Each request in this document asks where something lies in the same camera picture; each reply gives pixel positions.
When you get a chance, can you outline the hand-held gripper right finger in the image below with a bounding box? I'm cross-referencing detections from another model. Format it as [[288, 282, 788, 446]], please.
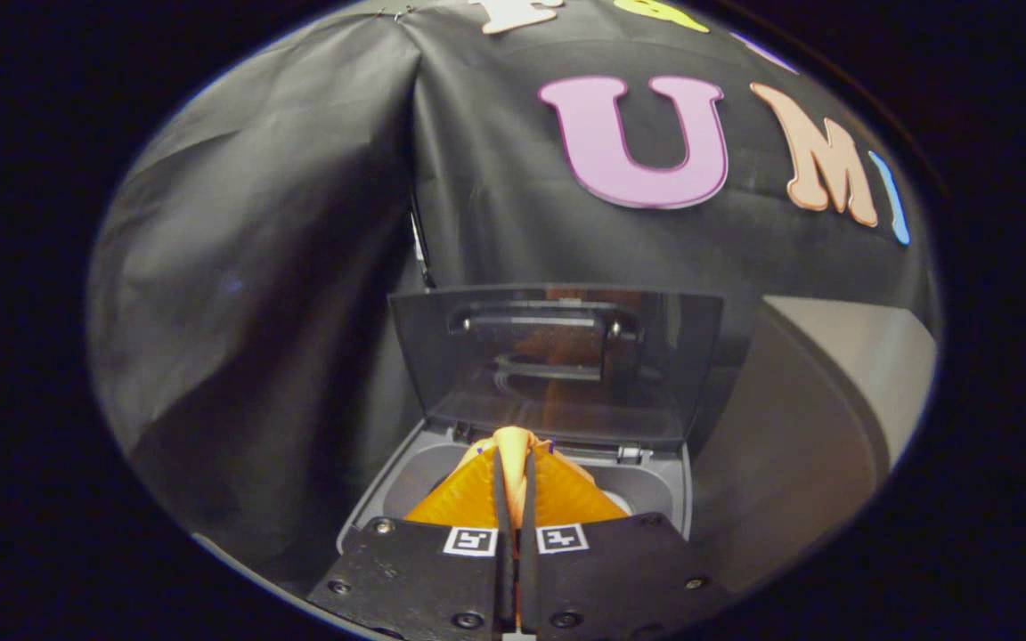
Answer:
[[517, 445, 734, 641]]

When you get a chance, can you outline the black backdrop cloth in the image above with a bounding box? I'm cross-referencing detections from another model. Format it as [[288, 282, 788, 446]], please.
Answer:
[[85, 0, 941, 590]]

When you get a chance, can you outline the yellow garment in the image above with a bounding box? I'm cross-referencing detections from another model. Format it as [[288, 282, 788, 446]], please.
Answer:
[[476, 426, 560, 528]]

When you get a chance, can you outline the white cabinet with dark top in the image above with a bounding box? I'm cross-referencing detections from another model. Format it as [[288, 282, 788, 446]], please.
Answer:
[[689, 296, 939, 590]]

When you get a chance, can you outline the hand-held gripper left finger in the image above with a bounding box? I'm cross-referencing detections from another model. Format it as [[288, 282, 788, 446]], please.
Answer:
[[308, 441, 516, 641]]

